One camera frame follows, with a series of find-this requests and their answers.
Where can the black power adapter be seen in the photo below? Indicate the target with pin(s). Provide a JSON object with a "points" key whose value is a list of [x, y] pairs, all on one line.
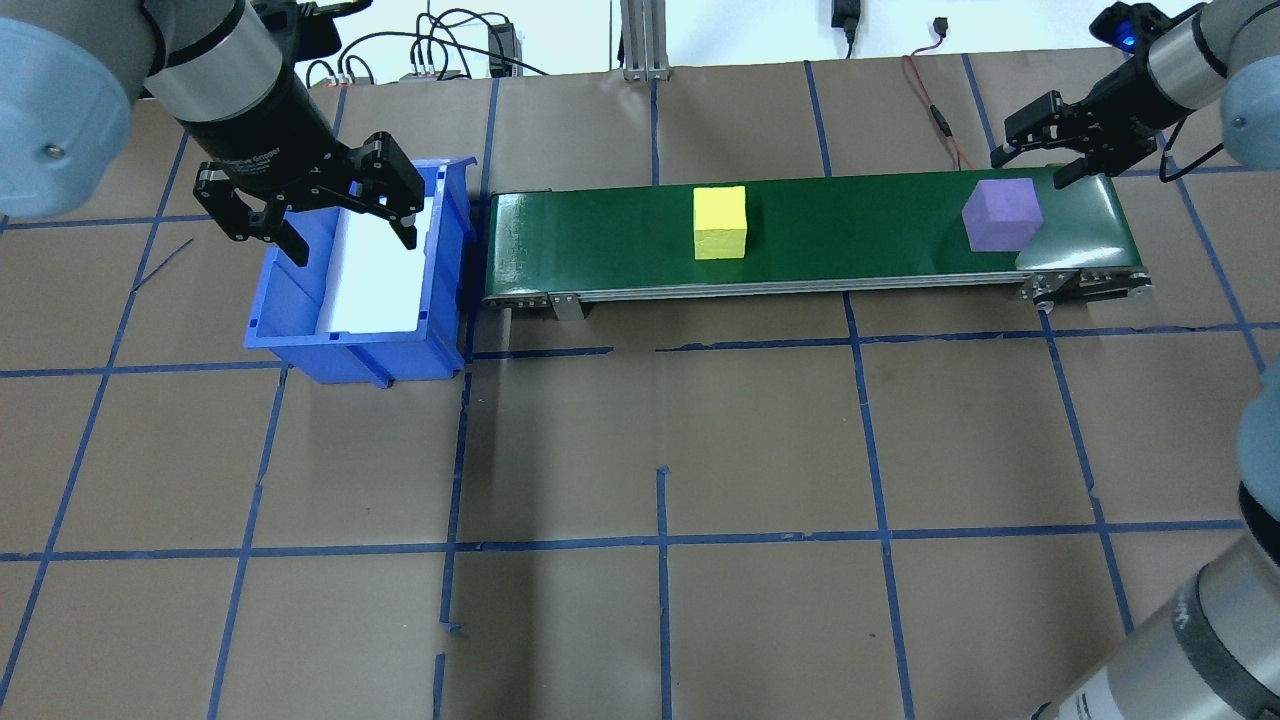
{"points": [[846, 15]]}

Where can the purple foam block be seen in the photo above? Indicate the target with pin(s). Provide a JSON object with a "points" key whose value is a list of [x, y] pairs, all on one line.
{"points": [[1000, 215]]}

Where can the blue plastic storage bin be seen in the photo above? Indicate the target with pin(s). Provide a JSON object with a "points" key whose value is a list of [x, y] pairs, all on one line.
{"points": [[290, 310]]}

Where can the black power brick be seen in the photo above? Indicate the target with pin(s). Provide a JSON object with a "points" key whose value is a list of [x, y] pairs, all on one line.
{"points": [[501, 48]]}

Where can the aluminium profile post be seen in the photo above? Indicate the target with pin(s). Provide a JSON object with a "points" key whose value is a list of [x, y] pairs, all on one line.
{"points": [[645, 40]]}

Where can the green conveyor belt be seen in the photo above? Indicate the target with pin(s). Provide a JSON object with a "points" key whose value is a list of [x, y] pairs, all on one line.
{"points": [[850, 235]]}

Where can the grey power strip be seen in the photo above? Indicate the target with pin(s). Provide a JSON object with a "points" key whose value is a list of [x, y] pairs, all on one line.
{"points": [[435, 75]]}

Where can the yellow foam block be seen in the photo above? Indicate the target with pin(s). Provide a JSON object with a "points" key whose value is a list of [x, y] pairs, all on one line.
{"points": [[720, 225]]}

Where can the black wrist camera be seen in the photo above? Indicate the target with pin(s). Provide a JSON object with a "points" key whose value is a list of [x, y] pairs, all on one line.
{"points": [[1125, 25]]}

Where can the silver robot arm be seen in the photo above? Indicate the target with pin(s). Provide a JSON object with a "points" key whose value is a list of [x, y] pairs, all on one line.
{"points": [[60, 100], [1250, 90]]}

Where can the white foam pad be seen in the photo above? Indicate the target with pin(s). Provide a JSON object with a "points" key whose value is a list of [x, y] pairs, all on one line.
{"points": [[375, 290]]}

